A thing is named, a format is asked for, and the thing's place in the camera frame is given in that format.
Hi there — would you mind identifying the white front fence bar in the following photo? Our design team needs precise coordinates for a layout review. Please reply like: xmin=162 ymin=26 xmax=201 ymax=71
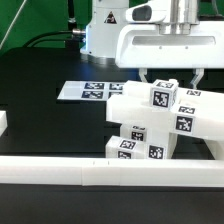
xmin=0 ymin=156 xmax=224 ymax=187

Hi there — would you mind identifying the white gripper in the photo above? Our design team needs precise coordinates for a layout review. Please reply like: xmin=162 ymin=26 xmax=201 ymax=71
xmin=115 ymin=1 xmax=224 ymax=89

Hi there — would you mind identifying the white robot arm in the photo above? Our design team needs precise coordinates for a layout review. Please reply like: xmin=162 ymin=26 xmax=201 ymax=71
xmin=80 ymin=0 xmax=224 ymax=86

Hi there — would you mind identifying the white chair back frame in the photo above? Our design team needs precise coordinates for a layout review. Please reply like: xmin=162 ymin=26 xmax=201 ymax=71
xmin=106 ymin=81 xmax=224 ymax=141

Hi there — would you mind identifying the white right fence bar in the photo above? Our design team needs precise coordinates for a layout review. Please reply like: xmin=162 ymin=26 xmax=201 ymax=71
xmin=205 ymin=140 xmax=224 ymax=161

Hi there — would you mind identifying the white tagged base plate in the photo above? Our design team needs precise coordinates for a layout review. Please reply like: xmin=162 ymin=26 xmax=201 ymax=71
xmin=58 ymin=81 xmax=124 ymax=101

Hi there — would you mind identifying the white left fence bar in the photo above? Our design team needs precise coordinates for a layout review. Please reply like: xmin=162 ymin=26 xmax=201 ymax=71
xmin=0 ymin=111 xmax=7 ymax=136

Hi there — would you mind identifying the white chair seat part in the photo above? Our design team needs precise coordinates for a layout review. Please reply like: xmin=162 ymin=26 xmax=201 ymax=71
xmin=146 ymin=129 xmax=178 ymax=159

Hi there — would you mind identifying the black vertical post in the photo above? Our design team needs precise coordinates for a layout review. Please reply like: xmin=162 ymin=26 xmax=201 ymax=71
xmin=67 ymin=0 xmax=76 ymax=23

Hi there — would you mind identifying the white fence bar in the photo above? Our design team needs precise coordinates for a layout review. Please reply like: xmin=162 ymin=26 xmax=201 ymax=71
xmin=0 ymin=156 xmax=224 ymax=187
xmin=205 ymin=140 xmax=224 ymax=161
xmin=0 ymin=111 xmax=7 ymax=136

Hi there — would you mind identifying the black cable with connector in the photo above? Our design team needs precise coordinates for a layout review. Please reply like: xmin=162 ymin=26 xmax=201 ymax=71
xmin=22 ymin=29 xmax=87 ymax=48

